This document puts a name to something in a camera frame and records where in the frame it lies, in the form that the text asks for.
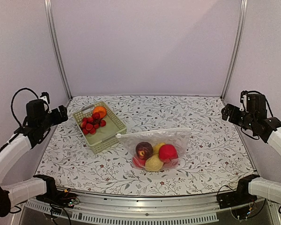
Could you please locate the aluminium corner post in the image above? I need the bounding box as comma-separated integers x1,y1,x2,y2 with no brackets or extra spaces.
221,0,248,100
44,0,73,100

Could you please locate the orange fruit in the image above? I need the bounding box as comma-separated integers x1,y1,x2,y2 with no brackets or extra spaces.
93,106,107,118

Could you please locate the right aluminium corner post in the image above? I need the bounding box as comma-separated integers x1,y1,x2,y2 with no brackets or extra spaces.
221,0,248,100

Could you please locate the aluminium front rail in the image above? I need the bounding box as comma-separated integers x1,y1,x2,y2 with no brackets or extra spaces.
11,191,281,225

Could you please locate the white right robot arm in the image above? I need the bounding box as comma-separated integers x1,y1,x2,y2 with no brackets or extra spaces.
221,90,281,205

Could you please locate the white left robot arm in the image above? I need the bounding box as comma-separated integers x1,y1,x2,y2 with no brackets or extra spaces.
0,97,68,217

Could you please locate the floral patterned table mat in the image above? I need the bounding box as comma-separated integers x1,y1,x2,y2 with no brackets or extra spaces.
36,96,255,196

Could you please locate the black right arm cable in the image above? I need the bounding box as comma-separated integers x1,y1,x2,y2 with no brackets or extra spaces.
244,90,274,118

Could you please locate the yellow lemon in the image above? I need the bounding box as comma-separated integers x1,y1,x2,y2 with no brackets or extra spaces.
145,154,163,172

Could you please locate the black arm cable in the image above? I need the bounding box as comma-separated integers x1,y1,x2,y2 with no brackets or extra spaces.
11,88,42,128
244,90,274,118

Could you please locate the beige perforated plastic basket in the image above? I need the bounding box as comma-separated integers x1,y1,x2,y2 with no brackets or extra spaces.
73,101,127,154

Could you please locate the red pomegranate front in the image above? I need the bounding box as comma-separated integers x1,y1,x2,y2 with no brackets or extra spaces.
159,144,178,163

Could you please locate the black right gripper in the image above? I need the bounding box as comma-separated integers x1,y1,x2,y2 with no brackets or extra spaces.
222,104,256,131

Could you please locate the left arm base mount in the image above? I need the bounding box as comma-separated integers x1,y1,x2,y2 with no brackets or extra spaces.
36,188,80,208

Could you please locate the clear dotted zip top bag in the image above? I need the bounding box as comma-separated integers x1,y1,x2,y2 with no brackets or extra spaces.
116,128,191,172

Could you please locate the dark purple fruit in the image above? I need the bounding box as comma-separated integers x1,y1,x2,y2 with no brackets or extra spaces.
135,142,153,160

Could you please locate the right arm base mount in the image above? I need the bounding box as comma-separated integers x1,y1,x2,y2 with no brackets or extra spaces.
216,191,257,209

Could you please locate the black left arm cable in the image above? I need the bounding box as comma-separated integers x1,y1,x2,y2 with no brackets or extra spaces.
11,88,42,128

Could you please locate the red strawberry bunch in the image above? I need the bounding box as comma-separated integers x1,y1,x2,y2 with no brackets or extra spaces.
79,112,106,135

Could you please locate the red apple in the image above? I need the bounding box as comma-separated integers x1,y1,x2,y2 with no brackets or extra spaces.
132,157,146,168

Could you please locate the left aluminium corner post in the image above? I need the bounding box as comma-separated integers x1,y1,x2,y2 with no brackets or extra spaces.
44,0,73,100

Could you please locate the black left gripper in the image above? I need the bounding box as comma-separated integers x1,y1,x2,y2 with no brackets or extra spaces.
39,105,67,133

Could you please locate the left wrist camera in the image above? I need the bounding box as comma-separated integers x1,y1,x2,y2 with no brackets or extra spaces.
40,92,50,104

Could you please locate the yellow corn cob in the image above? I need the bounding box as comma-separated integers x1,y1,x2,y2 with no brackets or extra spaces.
153,142,166,155

